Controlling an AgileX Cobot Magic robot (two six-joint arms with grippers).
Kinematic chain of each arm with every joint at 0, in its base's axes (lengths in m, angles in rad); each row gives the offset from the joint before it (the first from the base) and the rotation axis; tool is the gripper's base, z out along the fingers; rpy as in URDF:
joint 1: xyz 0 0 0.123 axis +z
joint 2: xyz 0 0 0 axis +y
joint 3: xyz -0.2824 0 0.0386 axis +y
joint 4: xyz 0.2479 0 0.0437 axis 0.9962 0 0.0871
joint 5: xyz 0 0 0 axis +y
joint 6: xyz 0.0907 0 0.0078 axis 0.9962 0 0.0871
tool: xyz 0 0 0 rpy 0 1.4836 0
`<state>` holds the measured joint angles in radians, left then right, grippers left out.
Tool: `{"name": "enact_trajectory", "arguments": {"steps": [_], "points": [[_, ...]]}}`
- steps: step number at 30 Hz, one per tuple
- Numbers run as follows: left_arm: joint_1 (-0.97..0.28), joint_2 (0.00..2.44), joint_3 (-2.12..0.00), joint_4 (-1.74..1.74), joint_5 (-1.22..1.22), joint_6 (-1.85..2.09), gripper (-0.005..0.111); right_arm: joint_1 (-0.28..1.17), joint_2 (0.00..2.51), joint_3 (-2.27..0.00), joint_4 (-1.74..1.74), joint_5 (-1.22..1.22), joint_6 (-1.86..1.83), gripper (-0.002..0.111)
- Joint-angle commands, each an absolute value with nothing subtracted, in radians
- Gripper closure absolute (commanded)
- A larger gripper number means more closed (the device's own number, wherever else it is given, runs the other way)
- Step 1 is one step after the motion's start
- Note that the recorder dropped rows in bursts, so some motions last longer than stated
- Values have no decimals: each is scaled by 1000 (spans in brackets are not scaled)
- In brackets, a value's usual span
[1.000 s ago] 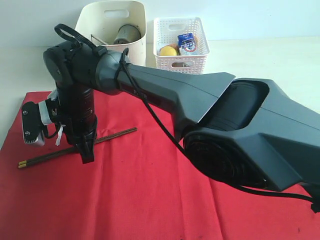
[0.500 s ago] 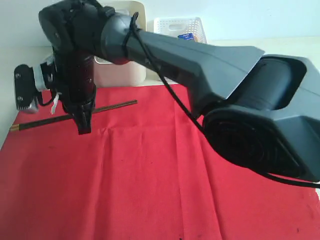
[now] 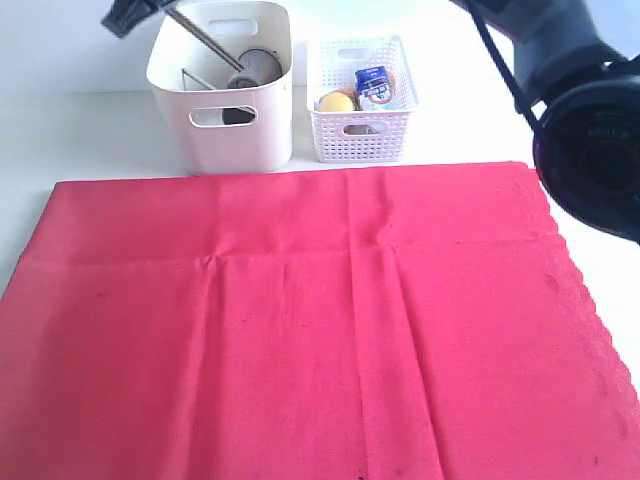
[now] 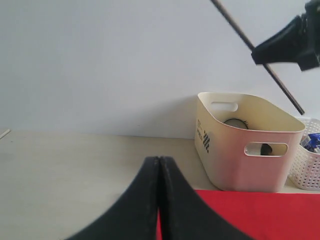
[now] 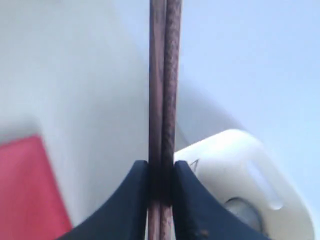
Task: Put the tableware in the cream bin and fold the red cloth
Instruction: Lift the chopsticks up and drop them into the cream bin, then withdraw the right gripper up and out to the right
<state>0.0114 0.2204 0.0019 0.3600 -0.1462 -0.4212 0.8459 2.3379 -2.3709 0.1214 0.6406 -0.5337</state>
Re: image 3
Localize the dark wooden chopstick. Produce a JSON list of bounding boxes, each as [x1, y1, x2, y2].
[[167, 6, 245, 70], [174, 9, 243, 68]]

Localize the silver table knife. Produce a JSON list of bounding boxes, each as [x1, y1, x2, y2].
[[181, 68, 217, 91]]

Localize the stainless steel cup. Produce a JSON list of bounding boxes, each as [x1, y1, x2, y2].
[[227, 48, 283, 89]]

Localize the yellow lemon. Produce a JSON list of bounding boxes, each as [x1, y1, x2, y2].
[[318, 91, 357, 113]]

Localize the red sausage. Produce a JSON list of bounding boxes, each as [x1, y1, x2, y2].
[[343, 125, 375, 136]]

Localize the blue white milk carton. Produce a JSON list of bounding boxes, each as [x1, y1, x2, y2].
[[355, 66, 399, 111]]

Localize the red table cloth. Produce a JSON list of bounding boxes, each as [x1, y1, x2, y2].
[[1, 162, 639, 479]]

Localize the white ceramic bowl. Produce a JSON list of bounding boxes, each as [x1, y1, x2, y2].
[[189, 107, 224, 128]]

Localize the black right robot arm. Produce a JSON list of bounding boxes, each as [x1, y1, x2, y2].
[[457, 1, 639, 242]]

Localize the cream plastic bin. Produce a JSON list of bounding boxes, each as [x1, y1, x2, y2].
[[146, 1, 293, 174]]

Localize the white perforated plastic basket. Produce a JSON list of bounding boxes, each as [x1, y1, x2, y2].
[[306, 35, 419, 163]]

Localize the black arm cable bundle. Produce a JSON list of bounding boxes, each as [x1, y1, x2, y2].
[[464, 0, 546, 131]]

